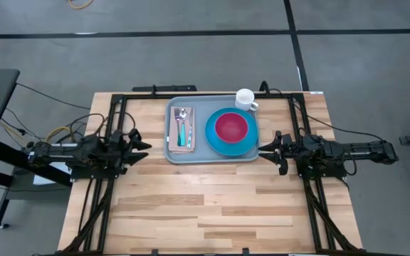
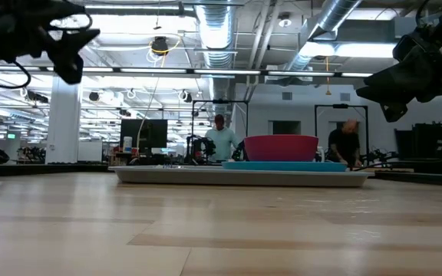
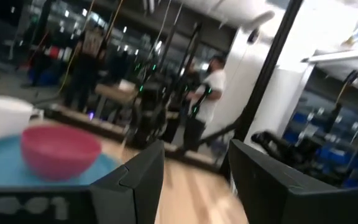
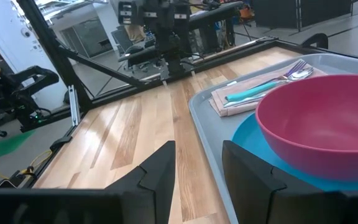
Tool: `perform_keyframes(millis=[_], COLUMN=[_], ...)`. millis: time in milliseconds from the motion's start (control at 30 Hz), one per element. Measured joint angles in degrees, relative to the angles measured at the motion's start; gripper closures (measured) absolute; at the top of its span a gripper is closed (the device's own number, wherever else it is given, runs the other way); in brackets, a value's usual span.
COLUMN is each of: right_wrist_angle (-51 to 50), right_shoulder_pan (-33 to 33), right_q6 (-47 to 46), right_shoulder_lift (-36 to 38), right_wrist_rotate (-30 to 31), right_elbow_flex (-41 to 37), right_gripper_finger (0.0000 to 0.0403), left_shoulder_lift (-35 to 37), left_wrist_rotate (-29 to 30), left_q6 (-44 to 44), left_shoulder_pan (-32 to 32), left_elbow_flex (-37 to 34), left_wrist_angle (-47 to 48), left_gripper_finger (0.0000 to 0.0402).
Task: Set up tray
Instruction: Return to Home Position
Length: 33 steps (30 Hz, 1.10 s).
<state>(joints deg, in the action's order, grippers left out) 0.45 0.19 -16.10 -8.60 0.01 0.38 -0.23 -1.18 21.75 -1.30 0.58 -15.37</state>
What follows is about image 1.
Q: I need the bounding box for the yellow cable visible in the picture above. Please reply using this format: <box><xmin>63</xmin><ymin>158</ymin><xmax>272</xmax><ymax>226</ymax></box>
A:
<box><xmin>0</xmin><ymin>122</ymin><xmax>75</xmax><ymax>145</ymax></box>
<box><xmin>68</xmin><ymin>0</ymin><xmax>95</xmax><ymax>10</ymax></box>

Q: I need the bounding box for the grey plastic tray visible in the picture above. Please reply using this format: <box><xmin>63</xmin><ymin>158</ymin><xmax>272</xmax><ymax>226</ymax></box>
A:
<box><xmin>164</xmin><ymin>94</ymin><xmax>262</xmax><ymax>165</ymax></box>

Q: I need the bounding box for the blue plate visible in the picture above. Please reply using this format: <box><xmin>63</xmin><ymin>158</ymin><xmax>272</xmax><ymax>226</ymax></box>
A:
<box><xmin>204</xmin><ymin>107</ymin><xmax>259</xmax><ymax>157</ymax></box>

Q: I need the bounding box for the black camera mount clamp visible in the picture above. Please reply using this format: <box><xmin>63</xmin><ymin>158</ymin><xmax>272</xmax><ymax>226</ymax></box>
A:
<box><xmin>259</xmin><ymin>80</ymin><xmax>274</xmax><ymax>97</ymax></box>

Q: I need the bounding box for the thin black floor cable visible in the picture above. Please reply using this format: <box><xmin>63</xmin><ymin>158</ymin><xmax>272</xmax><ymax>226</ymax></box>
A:
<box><xmin>15</xmin><ymin>82</ymin><xmax>92</xmax><ymax>110</ymax></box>

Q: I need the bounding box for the black aluminium table frame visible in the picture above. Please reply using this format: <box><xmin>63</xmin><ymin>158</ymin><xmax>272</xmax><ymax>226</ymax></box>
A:
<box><xmin>57</xmin><ymin>90</ymin><xmax>366</xmax><ymax>256</ymax></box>

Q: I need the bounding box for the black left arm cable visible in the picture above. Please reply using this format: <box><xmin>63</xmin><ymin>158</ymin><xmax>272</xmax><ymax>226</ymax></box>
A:
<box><xmin>68</xmin><ymin>111</ymin><xmax>137</xmax><ymax>143</ymax></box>

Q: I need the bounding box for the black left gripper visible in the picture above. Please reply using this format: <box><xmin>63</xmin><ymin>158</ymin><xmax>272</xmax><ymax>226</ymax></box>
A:
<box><xmin>106</xmin><ymin>128</ymin><xmax>153</xmax><ymax>169</ymax></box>

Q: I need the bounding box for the white paper sheet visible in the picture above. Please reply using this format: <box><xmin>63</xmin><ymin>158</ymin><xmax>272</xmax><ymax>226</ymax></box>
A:
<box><xmin>33</xmin><ymin>142</ymin><xmax>73</xmax><ymax>186</ymax></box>

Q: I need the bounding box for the spoon with teal handle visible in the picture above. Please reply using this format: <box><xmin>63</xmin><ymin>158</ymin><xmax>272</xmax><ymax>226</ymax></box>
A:
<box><xmin>179</xmin><ymin>108</ymin><xmax>188</xmax><ymax>148</ymax></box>

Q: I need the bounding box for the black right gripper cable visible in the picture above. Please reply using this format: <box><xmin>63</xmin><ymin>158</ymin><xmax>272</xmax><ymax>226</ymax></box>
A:
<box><xmin>332</xmin><ymin>142</ymin><xmax>358</xmax><ymax>177</ymax></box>

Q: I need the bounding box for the iridescent fork with teal handle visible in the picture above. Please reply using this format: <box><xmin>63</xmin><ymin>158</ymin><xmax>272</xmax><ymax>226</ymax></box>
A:
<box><xmin>174</xmin><ymin>107</ymin><xmax>182</xmax><ymax>147</ymax></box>

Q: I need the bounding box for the brown cloth napkin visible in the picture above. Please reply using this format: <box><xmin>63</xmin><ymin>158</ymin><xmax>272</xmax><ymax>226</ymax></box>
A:
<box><xmin>168</xmin><ymin>106</ymin><xmax>196</xmax><ymax>154</ymax></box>

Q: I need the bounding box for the black desk base frame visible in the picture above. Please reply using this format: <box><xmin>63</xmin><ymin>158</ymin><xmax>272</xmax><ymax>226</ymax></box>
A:
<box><xmin>0</xmin><ymin>138</ymin><xmax>74</xmax><ymax>230</ymax></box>

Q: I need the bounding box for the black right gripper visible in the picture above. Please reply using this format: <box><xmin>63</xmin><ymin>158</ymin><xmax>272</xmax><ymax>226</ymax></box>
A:
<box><xmin>258</xmin><ymin>130</ymin><xmax>302</xmax><ymax>176</ymax></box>

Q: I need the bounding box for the knife with teal handle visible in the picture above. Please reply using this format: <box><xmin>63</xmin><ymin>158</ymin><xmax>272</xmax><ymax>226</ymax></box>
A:
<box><xmin>186</xmin><ymin>107</ymin><xmax>195</xmax><ymax>150</ymax></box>

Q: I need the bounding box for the white ceramic mug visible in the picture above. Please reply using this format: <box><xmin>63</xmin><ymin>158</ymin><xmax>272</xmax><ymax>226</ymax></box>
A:
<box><xmin>234</xmin><ymin>87</ymin><xmax>260</xmax><ymax>112</ymax></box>

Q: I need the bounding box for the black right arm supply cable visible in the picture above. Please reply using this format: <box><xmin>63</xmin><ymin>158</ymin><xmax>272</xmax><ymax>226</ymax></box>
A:
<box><xmin>268</xmin><ymin>87</ymin><xmax>384</xmax><ymax>143</ymax></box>

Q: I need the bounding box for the red bowl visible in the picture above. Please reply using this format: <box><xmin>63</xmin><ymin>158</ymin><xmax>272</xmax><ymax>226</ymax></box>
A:
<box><xmin>214</xmin><ymin>112</ymin><xmax>249</xmax><ymax>144</ymax></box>

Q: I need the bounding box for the black power strip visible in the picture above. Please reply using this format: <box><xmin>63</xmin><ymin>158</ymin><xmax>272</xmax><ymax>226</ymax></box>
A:
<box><xmin>132</xmin><ymin>85</ymin><xmax>198</xmax><ymax>93</ymax></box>

